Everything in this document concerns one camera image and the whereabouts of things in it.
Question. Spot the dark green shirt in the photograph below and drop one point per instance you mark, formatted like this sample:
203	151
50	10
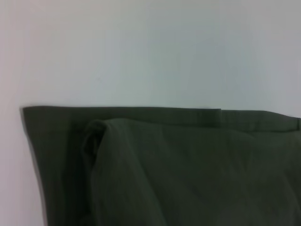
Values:
176	169

